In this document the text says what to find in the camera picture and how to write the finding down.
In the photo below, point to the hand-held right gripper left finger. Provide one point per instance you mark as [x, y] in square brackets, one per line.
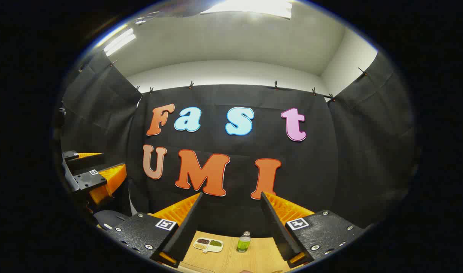
[186, 231]

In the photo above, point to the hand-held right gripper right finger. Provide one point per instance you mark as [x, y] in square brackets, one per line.
[279, 231]

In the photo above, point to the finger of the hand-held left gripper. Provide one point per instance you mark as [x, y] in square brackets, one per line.
[102, 178]
[85, 163]

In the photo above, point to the brown bean heap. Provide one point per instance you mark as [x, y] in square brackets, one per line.
[203, 241]

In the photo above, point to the white divided dish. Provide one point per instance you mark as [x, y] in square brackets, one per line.
[208, 245]

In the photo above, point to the green bean heap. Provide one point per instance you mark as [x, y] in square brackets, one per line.
[216, 243]

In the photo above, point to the green drink bottle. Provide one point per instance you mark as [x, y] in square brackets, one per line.
[243, 243]

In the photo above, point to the black backdrop cloth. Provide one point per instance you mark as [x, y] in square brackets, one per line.
[235, 182]

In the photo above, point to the ceiling light panel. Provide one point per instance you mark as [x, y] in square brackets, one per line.
[250, 7]
[119, 41]

